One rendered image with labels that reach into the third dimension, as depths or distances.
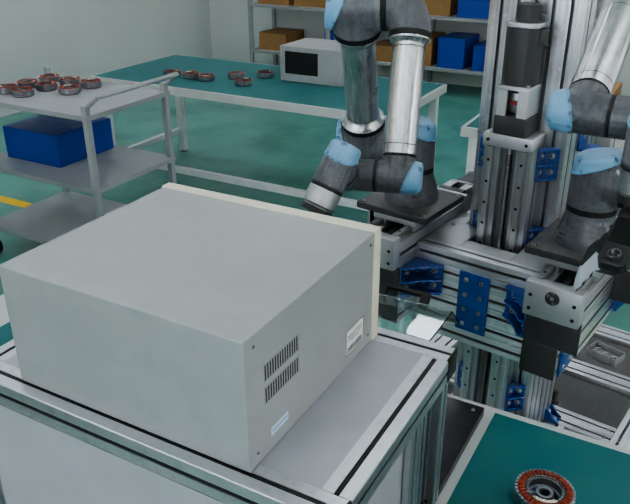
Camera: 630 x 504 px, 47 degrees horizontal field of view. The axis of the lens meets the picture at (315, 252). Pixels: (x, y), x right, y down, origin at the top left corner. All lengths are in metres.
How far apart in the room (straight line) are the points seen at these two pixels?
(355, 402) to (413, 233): 0.96
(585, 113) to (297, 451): 0.76
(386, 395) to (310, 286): 0.23
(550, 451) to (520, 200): 0.67
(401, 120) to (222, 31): 8.07
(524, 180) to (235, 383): 1.24
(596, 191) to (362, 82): 0.62
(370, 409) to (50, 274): 0.50
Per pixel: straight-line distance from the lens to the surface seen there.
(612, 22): 1.56
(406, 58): 1.70
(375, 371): 1.18
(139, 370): 1.03
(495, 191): 2.03
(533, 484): 1.55
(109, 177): 3.85
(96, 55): 8.29
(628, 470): 1.67
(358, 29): 1.75
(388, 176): 1.66
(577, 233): 1.84
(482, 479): 1.56
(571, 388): 2.83
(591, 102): 1.37
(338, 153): 1.58
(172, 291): 1.00
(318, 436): 1.05
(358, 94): 1.89
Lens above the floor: 1.79
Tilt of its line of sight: 26 degrees down
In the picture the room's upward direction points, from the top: straight up
